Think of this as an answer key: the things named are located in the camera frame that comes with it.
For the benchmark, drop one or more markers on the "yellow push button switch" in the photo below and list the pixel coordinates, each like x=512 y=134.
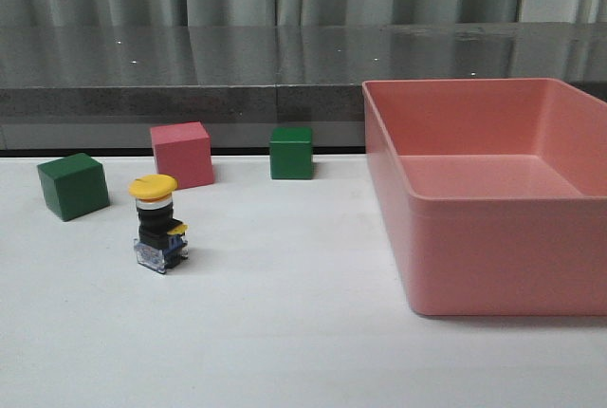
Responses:
x=161 y=244

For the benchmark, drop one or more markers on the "pink plastic bin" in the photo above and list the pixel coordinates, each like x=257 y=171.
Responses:
x=493 y=193

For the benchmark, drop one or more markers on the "dark grey stone ledge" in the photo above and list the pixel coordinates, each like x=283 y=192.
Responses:
x=101 y=89

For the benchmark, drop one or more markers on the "green cube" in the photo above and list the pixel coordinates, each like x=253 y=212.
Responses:
x=291 y=152
x=73 y=186

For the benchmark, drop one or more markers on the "left green cube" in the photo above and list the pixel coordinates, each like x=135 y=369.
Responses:
x=73 y=186

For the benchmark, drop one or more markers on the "right green cube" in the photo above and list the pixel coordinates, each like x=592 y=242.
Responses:
x=291 y=152

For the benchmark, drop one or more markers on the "pink cube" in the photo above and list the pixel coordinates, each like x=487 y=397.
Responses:
x=183 y=151

